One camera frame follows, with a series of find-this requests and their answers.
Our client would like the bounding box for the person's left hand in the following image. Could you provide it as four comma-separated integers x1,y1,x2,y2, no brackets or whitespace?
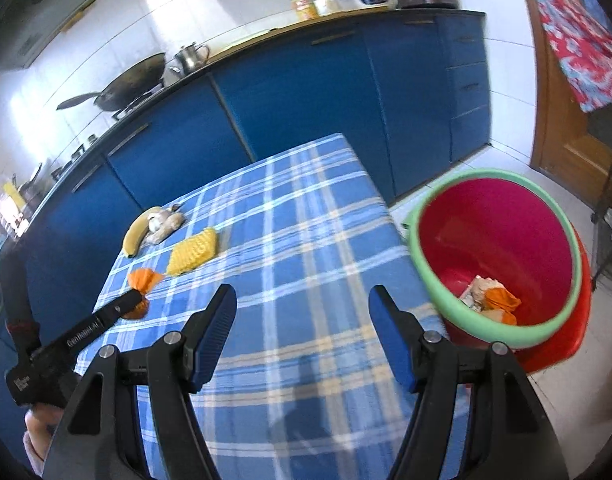
23,406,64,478

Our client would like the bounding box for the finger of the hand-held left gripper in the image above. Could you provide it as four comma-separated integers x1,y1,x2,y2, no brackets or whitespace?
93,289,144,332

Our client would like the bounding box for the banana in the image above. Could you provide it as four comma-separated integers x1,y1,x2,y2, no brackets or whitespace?
122,206,163,259

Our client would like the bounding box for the blue kitchen cabinet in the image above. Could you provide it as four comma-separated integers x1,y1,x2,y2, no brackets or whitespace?
0,10,491,411

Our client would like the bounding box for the small yellow foam net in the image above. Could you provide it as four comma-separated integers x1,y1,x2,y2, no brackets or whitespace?
167,227,219,277

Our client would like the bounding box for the large orange foam net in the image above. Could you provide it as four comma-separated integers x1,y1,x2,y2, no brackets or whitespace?
486,285,522,323

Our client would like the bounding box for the yellow bottle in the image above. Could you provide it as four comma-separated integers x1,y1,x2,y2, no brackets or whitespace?
1,180,27,211

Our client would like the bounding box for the blue plaid tablecloth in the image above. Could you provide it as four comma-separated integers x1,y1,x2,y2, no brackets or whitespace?
91,132,447,480

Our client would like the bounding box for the black wok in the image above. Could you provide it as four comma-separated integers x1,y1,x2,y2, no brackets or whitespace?
56,52,167,112

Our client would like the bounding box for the grey range hood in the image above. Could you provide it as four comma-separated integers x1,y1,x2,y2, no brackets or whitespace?
0,0,134,73

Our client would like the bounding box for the ginger root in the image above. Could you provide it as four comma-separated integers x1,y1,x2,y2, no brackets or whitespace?
148,212,185,245

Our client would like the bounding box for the red floral cloth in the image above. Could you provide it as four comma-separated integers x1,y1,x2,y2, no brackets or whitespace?
527,0,612,113

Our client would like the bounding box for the steel kettle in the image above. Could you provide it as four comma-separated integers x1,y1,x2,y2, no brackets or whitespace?
168,42,211,75

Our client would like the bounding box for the small orange foam net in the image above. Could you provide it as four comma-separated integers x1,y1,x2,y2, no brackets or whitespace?
123,268,165,321

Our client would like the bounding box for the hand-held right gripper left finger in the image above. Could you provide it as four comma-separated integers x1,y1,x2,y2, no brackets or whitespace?
41,283,238,480

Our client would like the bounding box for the red bucket with green rim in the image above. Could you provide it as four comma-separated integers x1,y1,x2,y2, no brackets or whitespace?
402,169,592,373

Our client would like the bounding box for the wooden door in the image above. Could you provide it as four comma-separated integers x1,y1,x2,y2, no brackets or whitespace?
516,0,612,211

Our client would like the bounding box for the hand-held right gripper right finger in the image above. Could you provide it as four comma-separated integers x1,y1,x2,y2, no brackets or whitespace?
368,285,569,480

